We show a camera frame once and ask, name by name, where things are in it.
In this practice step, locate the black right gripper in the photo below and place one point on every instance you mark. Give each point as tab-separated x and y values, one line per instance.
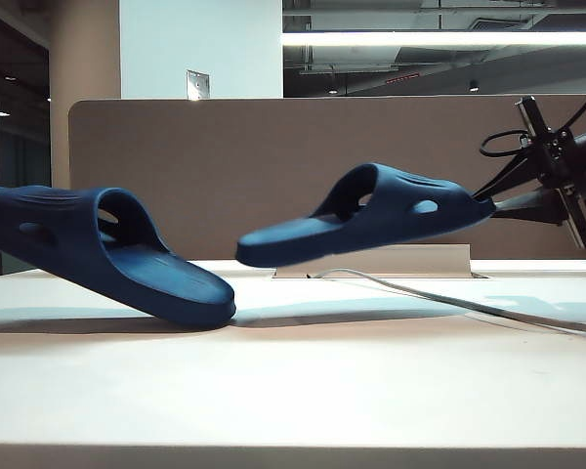
576	161

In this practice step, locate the red LED sign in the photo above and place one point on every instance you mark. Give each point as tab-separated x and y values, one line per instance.
403	78

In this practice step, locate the silver metal wall plate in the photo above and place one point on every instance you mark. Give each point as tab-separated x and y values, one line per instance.
197	85

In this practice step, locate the interior glass window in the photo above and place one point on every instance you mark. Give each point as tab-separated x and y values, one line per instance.
517	68

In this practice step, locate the brown desk partition panel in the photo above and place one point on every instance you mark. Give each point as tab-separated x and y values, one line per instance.
224	146

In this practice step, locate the blue rubber slide slipper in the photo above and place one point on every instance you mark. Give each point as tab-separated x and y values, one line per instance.
127	264
298	239

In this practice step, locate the white ceiling light strip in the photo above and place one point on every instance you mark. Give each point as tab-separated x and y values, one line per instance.
420	39

